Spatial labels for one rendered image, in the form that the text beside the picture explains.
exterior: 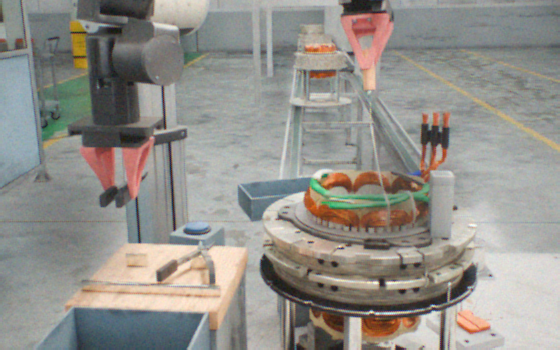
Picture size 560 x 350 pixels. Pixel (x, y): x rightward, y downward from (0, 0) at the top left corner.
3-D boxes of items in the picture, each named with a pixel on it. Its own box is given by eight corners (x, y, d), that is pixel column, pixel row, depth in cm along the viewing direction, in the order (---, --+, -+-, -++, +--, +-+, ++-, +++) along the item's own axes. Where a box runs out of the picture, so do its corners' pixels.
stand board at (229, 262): (218, 330, 75) (218, 311, 74) (65, 322, 77) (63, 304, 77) (248, 262, 94) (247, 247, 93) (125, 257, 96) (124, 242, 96)
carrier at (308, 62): (306, 96, 421) (306, 49, 413) (361, 99, 402) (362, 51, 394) (277, 104, 388) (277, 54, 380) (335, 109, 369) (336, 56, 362)
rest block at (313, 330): (337, 343, 113) (338, 317, 112) (314, 354, 110) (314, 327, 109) (321, 333, 117) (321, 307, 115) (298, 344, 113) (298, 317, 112)
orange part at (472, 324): (491, 329, 123) (492, 324, 122) (470, 334, 121) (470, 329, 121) (467, 313, 129) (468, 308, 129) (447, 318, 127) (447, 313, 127)
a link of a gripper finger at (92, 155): (139, 207, 77) (134, 132, 75) (83, 205, 78) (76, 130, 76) (156, 190, 84) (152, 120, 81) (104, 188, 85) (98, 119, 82)
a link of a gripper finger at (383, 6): (394, 74, 94) (393, 12, 95) (386, 62, 87) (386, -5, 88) (348, 77, 96) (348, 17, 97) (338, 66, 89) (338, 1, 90)
